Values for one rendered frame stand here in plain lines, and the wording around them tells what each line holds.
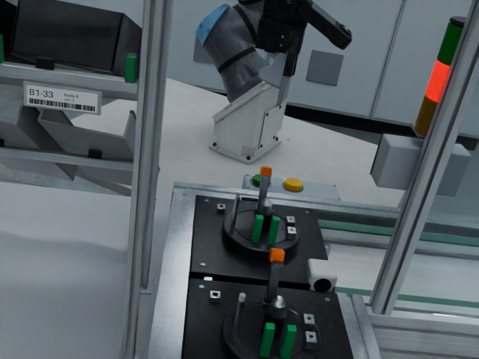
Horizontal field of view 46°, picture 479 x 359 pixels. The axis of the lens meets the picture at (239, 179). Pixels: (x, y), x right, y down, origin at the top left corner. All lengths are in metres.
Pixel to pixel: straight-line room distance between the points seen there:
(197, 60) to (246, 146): 2.59
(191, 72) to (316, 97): 0.90
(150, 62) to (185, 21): 3.34
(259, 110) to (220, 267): 0.61
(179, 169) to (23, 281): 0.53
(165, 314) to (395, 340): 0.38
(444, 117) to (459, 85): 0.05
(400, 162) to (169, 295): 0.40
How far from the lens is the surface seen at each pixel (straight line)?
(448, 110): 0.78
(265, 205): 0.98
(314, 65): 3.99
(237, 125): 1.48
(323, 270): 0.94
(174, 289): 0.91
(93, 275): 1.07
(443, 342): 1.02
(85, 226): 1.19
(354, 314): 0.94
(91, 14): 0.72
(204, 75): 4.08
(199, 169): 1.44
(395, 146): 0.81
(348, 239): 1.17
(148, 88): 0.67
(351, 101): 4.10
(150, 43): 0.65
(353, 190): 1.49
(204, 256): 0.95
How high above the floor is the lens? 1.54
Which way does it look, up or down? 29 degrees down
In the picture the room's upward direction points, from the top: 10 degrees clockwise
